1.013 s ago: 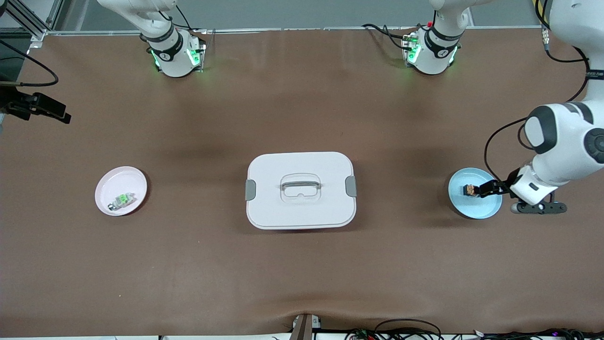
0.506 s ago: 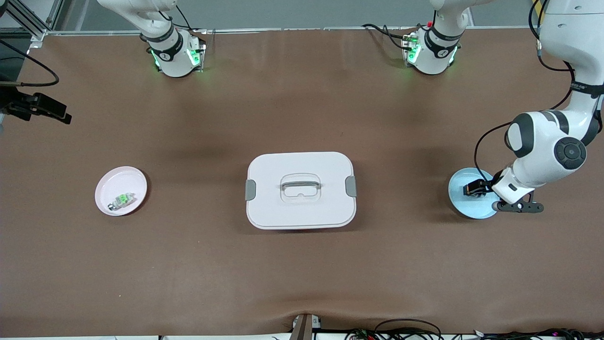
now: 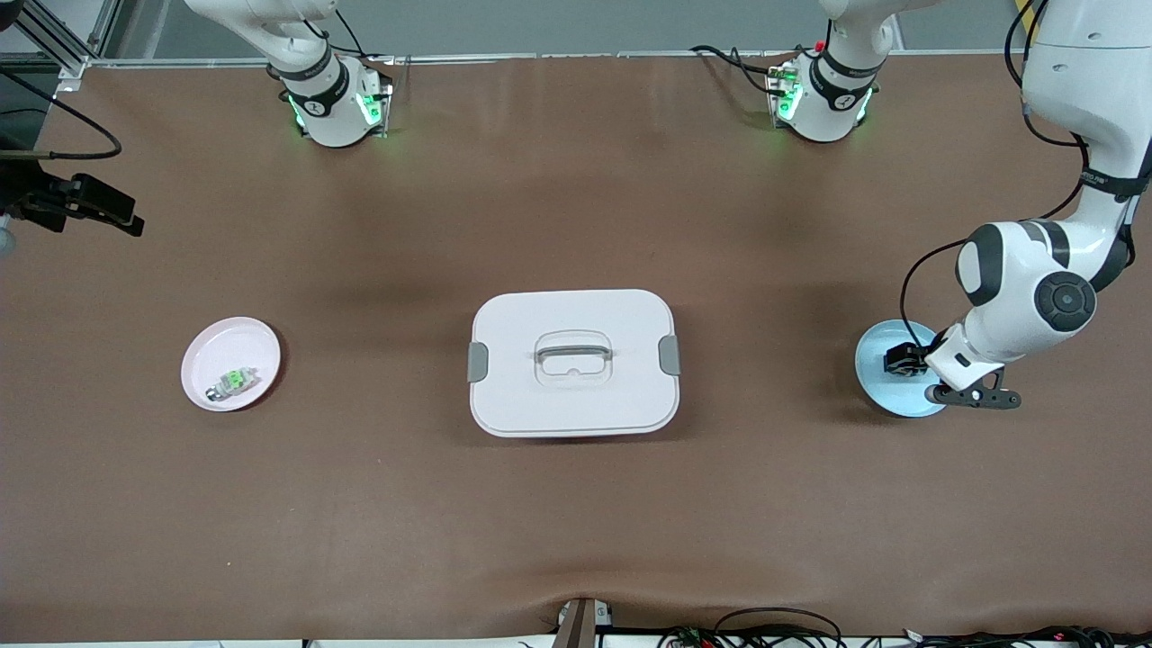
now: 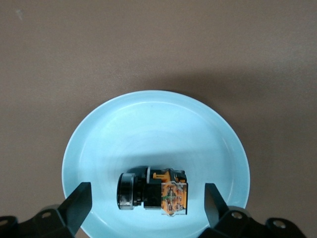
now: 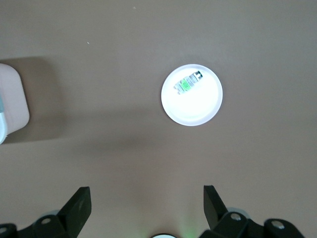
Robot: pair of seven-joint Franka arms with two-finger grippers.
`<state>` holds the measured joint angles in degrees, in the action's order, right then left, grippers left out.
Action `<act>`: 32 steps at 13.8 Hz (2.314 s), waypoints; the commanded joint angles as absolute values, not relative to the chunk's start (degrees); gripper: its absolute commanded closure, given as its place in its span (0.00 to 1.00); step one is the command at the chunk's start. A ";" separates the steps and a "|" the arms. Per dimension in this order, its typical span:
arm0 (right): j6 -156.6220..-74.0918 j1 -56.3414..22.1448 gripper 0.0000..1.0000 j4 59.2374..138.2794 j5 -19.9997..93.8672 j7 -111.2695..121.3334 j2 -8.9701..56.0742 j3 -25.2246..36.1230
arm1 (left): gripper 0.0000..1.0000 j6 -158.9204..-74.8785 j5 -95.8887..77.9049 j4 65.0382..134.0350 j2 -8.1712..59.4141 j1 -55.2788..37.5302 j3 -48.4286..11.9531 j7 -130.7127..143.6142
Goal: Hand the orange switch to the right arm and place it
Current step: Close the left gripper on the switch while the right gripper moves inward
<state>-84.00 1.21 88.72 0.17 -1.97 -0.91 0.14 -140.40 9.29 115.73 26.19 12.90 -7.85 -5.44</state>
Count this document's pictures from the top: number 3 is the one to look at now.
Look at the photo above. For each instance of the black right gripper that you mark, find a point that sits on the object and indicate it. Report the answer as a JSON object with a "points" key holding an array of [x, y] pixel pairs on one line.
{"points": [[38, 200]]}

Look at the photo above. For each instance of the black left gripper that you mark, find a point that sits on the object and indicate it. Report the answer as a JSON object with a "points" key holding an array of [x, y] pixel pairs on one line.
{"points": [[909, 358]]}

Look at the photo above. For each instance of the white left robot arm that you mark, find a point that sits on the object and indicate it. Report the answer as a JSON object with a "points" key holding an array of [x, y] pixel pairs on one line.
{"points": [[1026, 279]]}

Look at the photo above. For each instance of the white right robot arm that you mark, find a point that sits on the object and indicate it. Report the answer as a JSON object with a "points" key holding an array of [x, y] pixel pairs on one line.
{"points": [[328, 117]]}

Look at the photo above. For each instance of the light blue round plate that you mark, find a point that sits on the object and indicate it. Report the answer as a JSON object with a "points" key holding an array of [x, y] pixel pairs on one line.
{"points": [[877, 387]]}

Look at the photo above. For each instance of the pink round plate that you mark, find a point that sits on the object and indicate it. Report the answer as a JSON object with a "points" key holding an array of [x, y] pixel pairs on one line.
{"points": [[220, 346]]}

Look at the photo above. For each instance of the white lidded box, grey latches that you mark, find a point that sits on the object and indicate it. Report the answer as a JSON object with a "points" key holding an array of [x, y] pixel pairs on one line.
{"points": [[576, 405]]}

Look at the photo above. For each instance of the brown table mat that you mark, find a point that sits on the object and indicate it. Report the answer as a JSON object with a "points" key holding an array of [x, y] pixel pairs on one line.
{"points": [[576, 522]]}

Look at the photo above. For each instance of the green switch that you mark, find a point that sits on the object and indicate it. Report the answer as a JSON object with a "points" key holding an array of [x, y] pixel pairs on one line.
{"points": [[234, 382]]}

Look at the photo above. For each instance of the brown camera mount bracket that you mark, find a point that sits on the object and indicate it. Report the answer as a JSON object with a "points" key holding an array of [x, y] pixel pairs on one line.
{"points": [[580, 625]]}

